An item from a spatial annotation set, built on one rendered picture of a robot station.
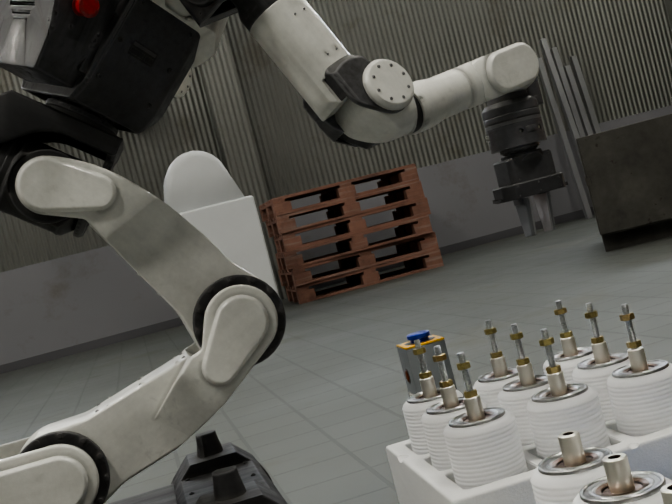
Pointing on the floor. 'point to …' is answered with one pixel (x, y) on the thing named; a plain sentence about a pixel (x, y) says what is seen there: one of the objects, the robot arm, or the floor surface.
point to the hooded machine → (219, 211)
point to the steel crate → (630, 181)
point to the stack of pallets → (353, 234)
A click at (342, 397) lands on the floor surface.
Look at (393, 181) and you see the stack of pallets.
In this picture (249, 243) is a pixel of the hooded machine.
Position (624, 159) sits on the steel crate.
